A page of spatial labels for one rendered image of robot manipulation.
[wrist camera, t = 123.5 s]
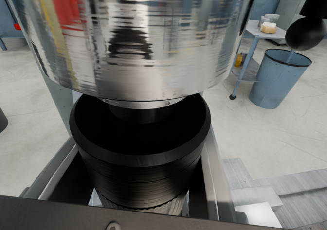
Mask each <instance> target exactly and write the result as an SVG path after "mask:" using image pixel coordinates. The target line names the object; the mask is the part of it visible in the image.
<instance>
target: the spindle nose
mask: <svg viewBox="0 0 327 230"><path fill-rule="evenodd" d="M11 1H12V3H13V5H14V8H15V10H16V12H17V14H18V17H19V19H20V21H21V24H22V26H23V28H24V30H25V32H26V34H27V37H28V39H29V41H30V44H31V46H32V48H33V50H34V53H35V55H36V57H37V60H38V62H39V64H40V66H41V68H42V70H43V72H44V73H45V74H46V75H47V76H48V77H49V78H50V79H51V80H53V81H54V82H56V83H58V84H60V85H61V86H63V87H66V88H68V89H71V90H73V91H76V92H80V93H83V94H85V95H89V96H93V97H97V98H102V99H108V100H116V101H127V102H154V101H164V100H172V99H178V98H182V97H186V96H190V95H193V94H196V93H199V92H202V91H205V90H207V89H210V88H212V87H214V86H216V85H217V84H219V83H220V82H222V81H223V80H224V79H226V78H227V76H228V75H229V74H230V72H231V70H232V68H233V65H234V62H235V59H236V56H237V53H238V50H239V47H240V45H241V42H242V39H243V36H244V34H245V31H246V28H247V25H248V22H249V19H250V16H251V14H252V11H253V8H254V5H255V2H256V0H11Z"/></svg>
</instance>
